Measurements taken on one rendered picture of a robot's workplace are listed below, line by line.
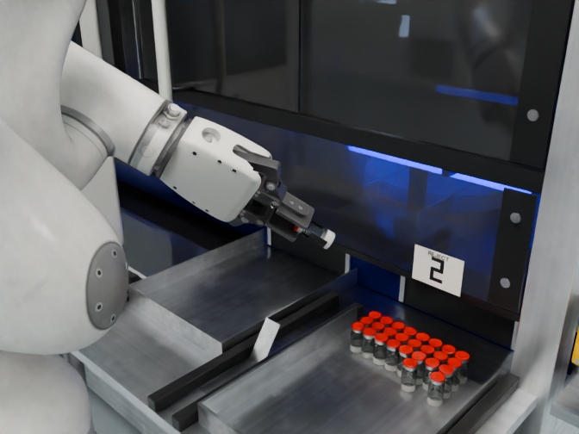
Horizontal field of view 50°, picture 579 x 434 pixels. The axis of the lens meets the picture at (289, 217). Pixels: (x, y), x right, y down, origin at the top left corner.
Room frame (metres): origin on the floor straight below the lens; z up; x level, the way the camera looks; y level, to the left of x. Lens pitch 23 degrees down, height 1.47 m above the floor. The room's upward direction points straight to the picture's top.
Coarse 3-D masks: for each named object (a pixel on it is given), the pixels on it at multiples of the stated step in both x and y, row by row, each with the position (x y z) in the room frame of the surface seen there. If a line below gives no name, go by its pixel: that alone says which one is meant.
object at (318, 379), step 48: (336, 336) 0.86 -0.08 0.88; (240, 384) 0.71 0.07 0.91; (288, 384) 0.74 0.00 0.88; (336, 384) 0.74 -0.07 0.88; (384, 384) 0.74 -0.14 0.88; (480, 384) 0.74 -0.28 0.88; (240, 432) 0.60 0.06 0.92; (288, 432) 0.64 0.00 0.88; (336, 432) 0.64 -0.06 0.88; (384, 432) 0.64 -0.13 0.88; (432, 432) 0.64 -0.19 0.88
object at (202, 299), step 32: (224, 256) 1.13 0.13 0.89; (256, 256) 1.15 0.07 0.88; (288, 256) 1.15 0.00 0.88; (128, 288) 0.97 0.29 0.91; (160, 288) 1.02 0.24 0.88; (192, 288) 1.02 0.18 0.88; (224, 288) 1.02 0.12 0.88; (256, 288) 1.02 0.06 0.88; (288, 288) 1.02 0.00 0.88; (320, 288) 0.96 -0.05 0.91; (160, 320) 0.91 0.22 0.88; (192, 320) 0.91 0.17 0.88; (224, 320) 0.91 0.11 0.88; (256, 320) 0.91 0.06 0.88
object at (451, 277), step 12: (420, 252) 0.86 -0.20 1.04; (432, 252) 0.84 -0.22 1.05; (420, 264) 0.85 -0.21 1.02; (432, 264) 0.84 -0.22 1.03; (444, 264) 0.83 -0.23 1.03; (456, 264) 0.81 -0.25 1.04; (420, 276) 0.85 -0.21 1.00; (444, 276) 0.83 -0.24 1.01; (456, 276) 0.81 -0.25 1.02; (444, 288) 0.82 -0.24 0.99; (456, 288) 0.81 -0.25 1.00
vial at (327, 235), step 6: (312, 222) 0.65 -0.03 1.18; (300, 228) 0.65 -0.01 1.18; (306, 228) 0.65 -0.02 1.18; (312, 228) 0.65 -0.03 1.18; (318, 228) 0.65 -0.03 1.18; (324, 228) 0.65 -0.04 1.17; (306, 234) 0.64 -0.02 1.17; (318, 234) 0.64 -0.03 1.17; (324, 234) 0.64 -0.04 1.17; (330, 234) 0.65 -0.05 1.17; (330, 240) 0.64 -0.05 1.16; (324, 246) 0.64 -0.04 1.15
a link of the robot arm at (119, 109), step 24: (72, 48) 0.66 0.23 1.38; (72, 72) 0.64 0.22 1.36; (96, 72) 0.65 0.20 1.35; (120, 72) 0.67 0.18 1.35; (72, 96) 0.62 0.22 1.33; (96, 96) 0.63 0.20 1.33; (120, 96) 0.64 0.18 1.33; (144, 96) 0.65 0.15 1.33; (96, 120) 0.62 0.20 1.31; (120, 120) 0.63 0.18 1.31; (144, 120) 0.63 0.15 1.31; (120, 144) 0.63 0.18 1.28
